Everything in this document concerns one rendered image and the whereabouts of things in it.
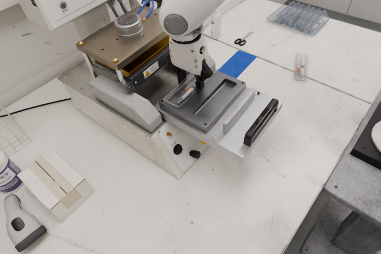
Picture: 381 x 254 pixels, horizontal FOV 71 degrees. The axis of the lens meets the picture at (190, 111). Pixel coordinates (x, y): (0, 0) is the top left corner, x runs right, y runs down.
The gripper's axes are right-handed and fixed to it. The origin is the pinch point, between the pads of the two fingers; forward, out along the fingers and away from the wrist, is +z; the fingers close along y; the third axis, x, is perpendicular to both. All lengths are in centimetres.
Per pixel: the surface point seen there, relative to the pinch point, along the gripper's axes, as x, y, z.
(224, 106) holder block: 1.4, -12.3, 2.0
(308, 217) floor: -32, -47, 101
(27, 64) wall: 17, 77, 16
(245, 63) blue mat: -45, 6, 26
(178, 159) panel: 13.4, -3.7, 20.9
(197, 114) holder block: 6.8, -7.3, 3.5
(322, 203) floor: -45, -50, 101
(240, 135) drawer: 5.6, -19.8, 4.5
